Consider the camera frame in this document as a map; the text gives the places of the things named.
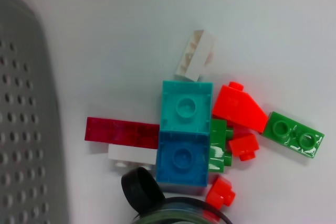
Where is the white toy brick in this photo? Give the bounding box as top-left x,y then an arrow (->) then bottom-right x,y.
174,29 -> 216,82
107,144 -> 158,171

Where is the large red toy brick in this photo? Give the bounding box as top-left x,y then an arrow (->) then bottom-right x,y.
212,81 -> 268,133

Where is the blue toy brick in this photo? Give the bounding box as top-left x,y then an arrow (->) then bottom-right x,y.
155,131 -> 211,191

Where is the small red toy brick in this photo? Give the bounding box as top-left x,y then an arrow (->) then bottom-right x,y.
227,132 -> 260,162

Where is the grey-green perforated storage bin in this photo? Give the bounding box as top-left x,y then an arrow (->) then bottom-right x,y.
0,0 -> 69,224

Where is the glass teacup with black holder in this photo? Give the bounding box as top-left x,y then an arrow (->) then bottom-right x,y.
121,167 -> 234,224

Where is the flat green toy brick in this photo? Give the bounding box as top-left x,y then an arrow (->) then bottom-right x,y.
260,111 -> 325,158

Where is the dark red toy brick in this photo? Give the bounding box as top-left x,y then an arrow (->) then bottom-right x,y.
84,116 -> 161,149

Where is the dark green toy brick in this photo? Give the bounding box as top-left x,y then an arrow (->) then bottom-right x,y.
208,118 -> 234,174

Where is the tiny red toy brick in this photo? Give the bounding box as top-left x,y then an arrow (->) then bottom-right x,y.
205,176 -> 236,208

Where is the teal toy brick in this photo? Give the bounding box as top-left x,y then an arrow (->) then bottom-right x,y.
160,79 -> 214,133

